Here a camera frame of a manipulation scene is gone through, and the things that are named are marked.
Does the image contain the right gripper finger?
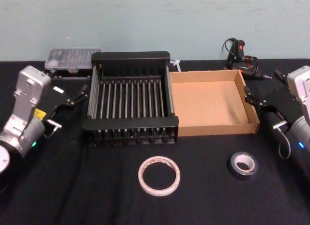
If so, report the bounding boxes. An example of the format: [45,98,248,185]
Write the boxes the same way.
[243,86,267,107]
[275,70,288,84]

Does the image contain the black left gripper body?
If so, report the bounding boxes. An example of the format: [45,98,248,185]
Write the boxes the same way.
[33,83,75,121]

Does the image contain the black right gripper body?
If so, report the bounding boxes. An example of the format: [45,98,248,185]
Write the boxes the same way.
[265,86,303,125]

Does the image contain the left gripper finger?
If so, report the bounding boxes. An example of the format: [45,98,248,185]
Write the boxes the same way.
[72,84,89,101]
[68,94,89,107]

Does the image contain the white tape roll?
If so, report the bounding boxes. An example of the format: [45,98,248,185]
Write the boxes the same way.
[138,156,181,196]

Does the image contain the clear plastic case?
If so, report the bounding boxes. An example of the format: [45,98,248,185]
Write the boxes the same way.
[45,47,103,75]

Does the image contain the shallow brown cardboard tray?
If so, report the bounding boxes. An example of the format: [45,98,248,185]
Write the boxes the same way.
[169,69,260,137]

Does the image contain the black rack with steel bars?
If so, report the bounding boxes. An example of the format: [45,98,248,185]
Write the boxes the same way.
[82,50,179,147]

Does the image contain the silver grey tape roll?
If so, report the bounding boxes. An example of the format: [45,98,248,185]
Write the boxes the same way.
[227,151,259,181]

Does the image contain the small white three-armed plastic piece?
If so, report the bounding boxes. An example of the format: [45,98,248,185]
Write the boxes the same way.
[170,58,182,73]

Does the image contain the black table cloth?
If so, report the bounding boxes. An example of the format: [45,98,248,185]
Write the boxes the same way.
[0,58,310,225]

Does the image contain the left gripper cable silver plug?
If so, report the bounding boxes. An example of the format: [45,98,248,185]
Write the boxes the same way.
[45,120,62,139]

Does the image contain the gripper cable silver plug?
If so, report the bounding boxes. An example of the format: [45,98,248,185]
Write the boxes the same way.
[45,120,62,139]
[272,122,293,160]

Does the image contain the right gripper cable silver plug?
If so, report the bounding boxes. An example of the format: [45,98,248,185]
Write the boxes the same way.
[272,122,293,160]

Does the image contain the black corded tool red switch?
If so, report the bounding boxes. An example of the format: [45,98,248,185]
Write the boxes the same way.
[221,37,271,80]

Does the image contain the plain pale wall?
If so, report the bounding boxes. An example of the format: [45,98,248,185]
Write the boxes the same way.
[0,0,310,63]

